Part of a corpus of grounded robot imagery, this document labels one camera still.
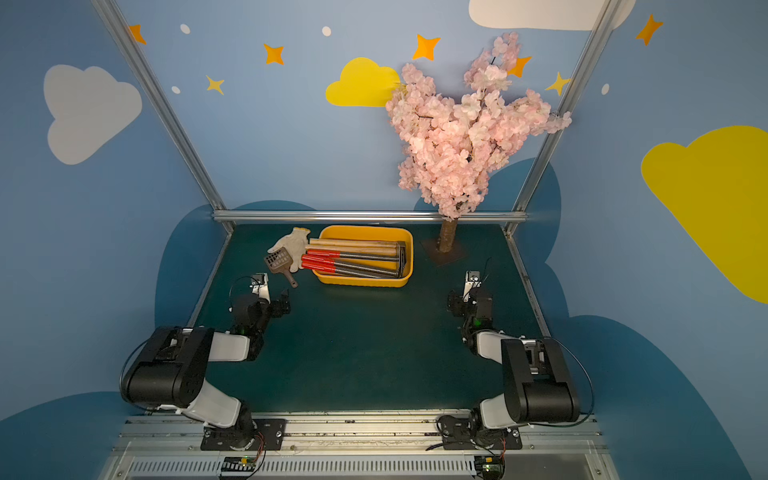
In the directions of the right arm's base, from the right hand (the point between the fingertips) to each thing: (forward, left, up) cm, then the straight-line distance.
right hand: (472, 288), depth 95 cm
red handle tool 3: (+5, +41, -1) cm, 41 cm away
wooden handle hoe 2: (+16, +39, -2) cm, 42 cm away
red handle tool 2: (+9, +43, -1) cm, 44 cm away
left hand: (-4, +65, +1) cm, 65 cm away
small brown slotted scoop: (+10, +68, -4) cm, 69 cm away
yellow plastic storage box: (+24, +37, -2) cm, 44 cm away
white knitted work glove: (+23, +65, -7) cm, 70 cm away
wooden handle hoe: (+20, +24, -3) cm, 32 cm away
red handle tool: (+11, +46, +1) cm, 47 cm away
